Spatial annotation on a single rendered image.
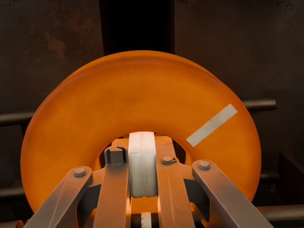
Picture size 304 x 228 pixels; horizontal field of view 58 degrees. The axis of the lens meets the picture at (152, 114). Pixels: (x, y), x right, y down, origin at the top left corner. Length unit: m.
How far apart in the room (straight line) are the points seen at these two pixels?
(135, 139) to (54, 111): 0.05
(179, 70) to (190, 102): 0.02
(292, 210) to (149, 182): 0.10
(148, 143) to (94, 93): 0.04
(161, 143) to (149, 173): 0.03
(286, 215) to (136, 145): 0.11
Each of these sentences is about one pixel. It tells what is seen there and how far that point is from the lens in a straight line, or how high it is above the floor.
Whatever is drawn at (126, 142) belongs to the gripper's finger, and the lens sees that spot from 0.18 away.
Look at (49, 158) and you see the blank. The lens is 0.18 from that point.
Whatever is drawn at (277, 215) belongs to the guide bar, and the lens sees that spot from 0.20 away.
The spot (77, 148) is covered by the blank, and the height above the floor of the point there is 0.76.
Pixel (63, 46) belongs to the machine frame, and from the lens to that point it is 0.24.
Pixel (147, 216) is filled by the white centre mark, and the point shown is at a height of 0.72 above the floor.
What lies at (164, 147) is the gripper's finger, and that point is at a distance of 0.17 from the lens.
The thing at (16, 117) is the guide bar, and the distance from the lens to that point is 0.26.
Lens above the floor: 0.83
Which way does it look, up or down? 18 degrees down
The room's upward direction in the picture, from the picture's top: 2 degrees counter-clockwise
